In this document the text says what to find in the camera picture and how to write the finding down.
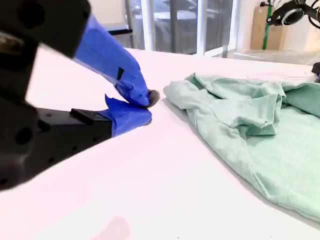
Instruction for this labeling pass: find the green pole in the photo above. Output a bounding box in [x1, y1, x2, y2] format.
[263, 0, 273, 51]

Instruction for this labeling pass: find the flat black bar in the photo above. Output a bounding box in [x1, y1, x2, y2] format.
[108, 28, 133, 36]

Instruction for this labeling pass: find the black camera box with lens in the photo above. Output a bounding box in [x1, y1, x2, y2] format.
[265, 0, 315, 26]

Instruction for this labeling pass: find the brown cardboard box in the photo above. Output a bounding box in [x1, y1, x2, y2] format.
[250, 5, 287, 51]

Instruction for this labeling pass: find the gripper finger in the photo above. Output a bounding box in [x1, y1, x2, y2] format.
[37, 94, 153, 173]
[0, 0, 161, 109]

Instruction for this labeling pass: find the black cable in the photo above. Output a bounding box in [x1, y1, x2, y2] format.
[308, 0, 320, 29]

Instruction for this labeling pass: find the white framed glass door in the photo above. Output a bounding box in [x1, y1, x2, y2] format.
[124, 0, 241, 58]

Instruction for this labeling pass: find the pale green T-shirt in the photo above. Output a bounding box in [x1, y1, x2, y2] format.
[162, 72, 320, 230]

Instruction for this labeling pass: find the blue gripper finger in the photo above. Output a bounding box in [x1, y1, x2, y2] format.
[311, 63, 320, 84]

